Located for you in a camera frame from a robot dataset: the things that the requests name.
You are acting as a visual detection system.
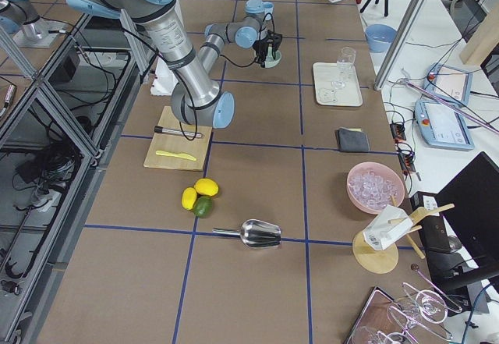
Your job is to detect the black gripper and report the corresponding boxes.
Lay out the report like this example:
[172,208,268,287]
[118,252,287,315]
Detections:
[253,31,281,68]

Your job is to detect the green ceramic bowl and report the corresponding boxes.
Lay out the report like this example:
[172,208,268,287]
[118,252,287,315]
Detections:
[265,48,282,69]

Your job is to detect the light blue plastic cup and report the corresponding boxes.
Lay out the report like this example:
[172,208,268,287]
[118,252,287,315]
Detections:
[263,2,274,15]

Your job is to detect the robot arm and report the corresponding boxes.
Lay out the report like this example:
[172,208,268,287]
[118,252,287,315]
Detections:
[66,0,282,129]
[1,0,66,48]

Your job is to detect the blue plastic bowl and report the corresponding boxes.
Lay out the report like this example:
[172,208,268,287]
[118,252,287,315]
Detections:
[365,24,397,53]

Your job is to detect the pink bowl of ice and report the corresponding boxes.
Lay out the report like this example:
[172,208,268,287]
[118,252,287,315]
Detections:
[346,162,405,214]

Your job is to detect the steel ice scoop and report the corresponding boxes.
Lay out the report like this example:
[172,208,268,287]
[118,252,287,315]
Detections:
[212,218,281,249]

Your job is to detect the cream bear print tray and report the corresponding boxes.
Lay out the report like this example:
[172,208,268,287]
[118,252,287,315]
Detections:
[313,62,363,107]

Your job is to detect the clear wine glass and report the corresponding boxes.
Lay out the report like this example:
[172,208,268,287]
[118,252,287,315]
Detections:
[332,47,356,90]

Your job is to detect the wooden cutting board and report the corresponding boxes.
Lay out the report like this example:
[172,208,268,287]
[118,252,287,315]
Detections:
[143,106,212,171]

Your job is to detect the grey folded cloth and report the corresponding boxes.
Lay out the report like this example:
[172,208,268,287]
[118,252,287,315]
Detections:
[336,127,370,153]

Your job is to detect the yellow lemon front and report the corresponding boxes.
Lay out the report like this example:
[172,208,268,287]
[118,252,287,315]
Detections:
[193,178,219,197]

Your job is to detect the yellow lemon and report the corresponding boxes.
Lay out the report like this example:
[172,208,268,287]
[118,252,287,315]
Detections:
[181,186,198,211]
[193,178,219,197]

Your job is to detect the yellow plastic knife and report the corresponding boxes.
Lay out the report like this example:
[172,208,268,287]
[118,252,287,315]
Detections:
[155,150,197,161]

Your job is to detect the yellow lemon back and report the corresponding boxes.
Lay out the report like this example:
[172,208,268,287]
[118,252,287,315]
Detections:
[181,186,198,211]

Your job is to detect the green lime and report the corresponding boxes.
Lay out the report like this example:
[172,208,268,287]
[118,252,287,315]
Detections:
[192,196,213,218]

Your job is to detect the upper teach pendant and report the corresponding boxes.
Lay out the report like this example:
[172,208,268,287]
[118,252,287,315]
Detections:
[423,63,473,107]

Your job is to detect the teach pendant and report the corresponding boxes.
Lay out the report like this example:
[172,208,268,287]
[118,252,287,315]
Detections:
[414,99,475,151]
[423,63,473,107]

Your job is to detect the lower teach pendant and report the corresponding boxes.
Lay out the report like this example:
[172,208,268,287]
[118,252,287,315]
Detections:
[414,99,475,151]

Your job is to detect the white paper carton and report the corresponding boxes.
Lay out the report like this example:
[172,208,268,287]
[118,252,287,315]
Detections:
[363,205,412,251]

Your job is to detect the wooden cup stand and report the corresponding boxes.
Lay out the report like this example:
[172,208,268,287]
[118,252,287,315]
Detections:
[352,204,455,274]

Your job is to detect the black monitor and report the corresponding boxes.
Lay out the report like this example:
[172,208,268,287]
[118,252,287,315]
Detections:
[419,151,498,293]

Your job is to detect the glasses on metal tray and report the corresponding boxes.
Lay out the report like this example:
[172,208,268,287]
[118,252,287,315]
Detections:
[344,282,462,343]

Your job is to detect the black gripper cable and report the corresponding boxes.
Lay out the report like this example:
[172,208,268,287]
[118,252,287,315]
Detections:
[220,12,274,68]

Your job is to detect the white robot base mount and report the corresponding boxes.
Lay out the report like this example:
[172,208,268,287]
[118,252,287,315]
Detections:
[150,58,178,96]

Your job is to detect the aluminium frame post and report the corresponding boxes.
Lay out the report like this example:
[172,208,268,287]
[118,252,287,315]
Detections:
[373,0,426,90]

